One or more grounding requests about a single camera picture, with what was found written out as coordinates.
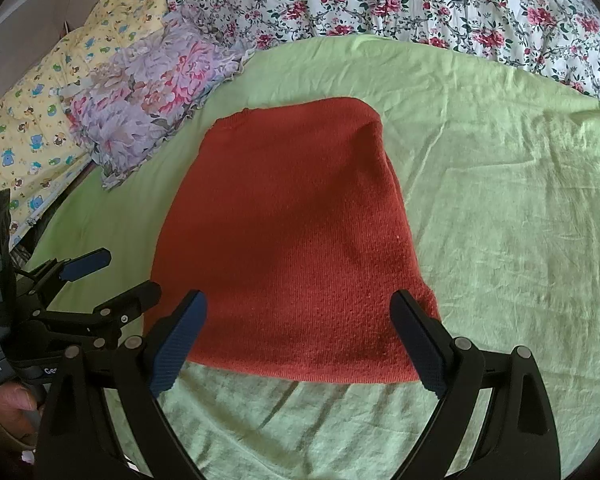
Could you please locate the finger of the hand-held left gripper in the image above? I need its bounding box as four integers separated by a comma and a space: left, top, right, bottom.
17, 247, 112, 307
92, 281, 162, 336

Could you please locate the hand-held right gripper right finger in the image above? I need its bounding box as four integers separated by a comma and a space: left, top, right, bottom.
389, 289, 561, 480

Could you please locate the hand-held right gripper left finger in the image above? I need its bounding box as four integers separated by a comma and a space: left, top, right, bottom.
34, 290, 208, 480

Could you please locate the orange knit sweater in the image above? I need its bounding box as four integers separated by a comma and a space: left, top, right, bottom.
150, 96, 442, 385

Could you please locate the person's left hand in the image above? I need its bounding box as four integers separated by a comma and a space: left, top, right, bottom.
0, 384, 43, 448

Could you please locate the light green bed sheet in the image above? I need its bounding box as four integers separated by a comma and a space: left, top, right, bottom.
20, 35, 600, 480

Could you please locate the yellow cartoon print pillow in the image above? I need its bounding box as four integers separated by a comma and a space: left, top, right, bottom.
0, 0, 173, 251

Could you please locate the lavender floral ruffled pillow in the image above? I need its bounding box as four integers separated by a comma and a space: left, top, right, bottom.
60, 10, 256, 192

